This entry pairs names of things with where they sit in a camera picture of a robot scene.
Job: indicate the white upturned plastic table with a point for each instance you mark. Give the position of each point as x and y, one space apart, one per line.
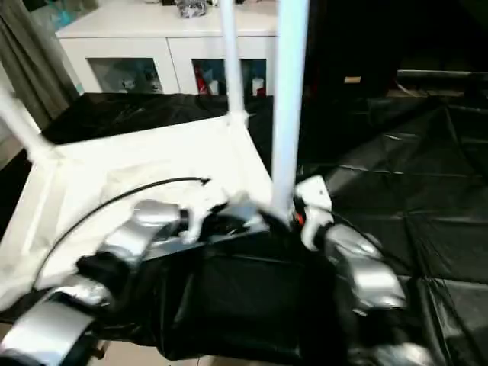
114 168

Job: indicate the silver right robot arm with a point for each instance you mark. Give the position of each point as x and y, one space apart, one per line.
366 267

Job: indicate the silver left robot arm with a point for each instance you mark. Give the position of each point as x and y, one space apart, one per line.
122 252

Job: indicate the black work mat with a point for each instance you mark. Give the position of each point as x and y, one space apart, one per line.
396 191

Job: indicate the white glass-door cabinet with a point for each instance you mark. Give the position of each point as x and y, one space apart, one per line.
160 34

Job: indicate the grey crumpled object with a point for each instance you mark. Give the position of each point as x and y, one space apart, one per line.
191 8

